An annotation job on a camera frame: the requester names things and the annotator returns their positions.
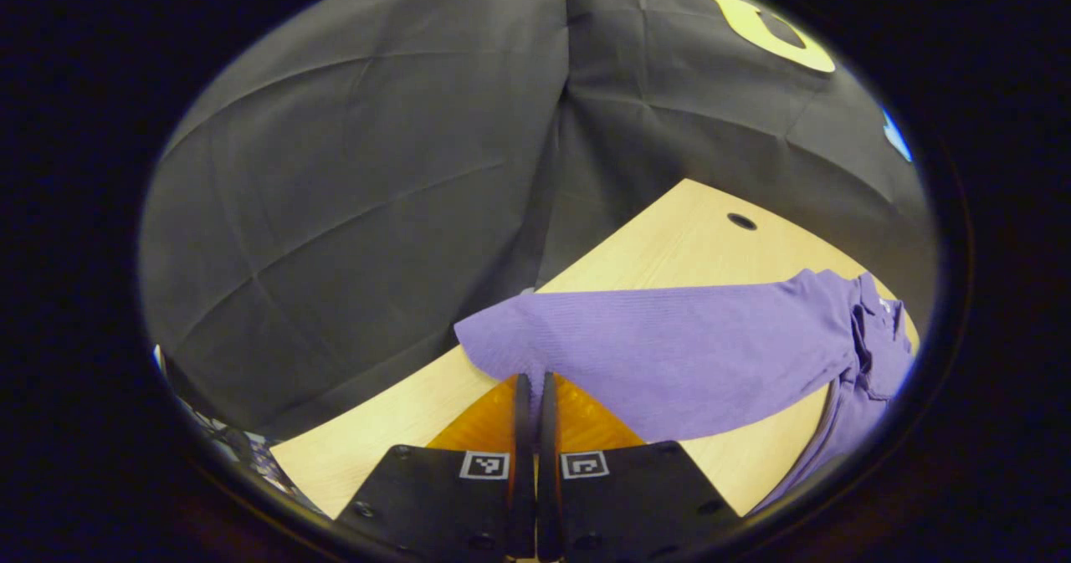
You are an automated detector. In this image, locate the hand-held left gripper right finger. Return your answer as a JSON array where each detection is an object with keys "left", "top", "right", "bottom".
[{"left": 535, "top": 371, "right": 741, "bottom": 563}]

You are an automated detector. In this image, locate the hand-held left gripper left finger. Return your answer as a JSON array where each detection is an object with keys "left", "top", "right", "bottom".
[{"left": 335, "top": 372, "right": 536, "bottom": 563}]

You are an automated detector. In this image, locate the purple buttoned garment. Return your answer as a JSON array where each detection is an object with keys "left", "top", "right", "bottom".
[{"left": 454, "top": 269, "right": 917, "bottom": 514}]

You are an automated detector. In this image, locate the black backdrop cloth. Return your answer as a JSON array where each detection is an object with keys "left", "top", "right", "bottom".
[{"left": 138, "top": 0, "right": 938, "bottom": 443}]

